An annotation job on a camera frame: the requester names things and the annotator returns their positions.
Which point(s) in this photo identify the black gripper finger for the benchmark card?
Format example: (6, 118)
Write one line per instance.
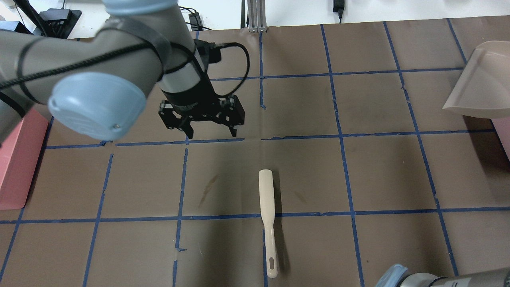
(232, 126)
(187, 128)

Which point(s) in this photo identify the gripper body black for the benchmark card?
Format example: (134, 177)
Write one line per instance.
(194, 101)

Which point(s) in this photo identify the white plastic dustpan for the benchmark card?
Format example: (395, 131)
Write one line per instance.
(483, 88)

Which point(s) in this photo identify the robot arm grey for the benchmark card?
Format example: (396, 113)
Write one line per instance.
(400, 276)
(100, 88)

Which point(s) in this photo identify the pink plastic bin left side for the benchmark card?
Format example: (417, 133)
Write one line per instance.
(19, 156)

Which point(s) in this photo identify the pink plastic bin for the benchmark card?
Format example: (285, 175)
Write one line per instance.
(19, 156)
(502, 128)

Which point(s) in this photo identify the pink plastic bin right side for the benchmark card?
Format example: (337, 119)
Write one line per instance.
(502, 128)

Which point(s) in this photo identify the aluminium frame post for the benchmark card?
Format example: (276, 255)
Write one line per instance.
(256, 11)

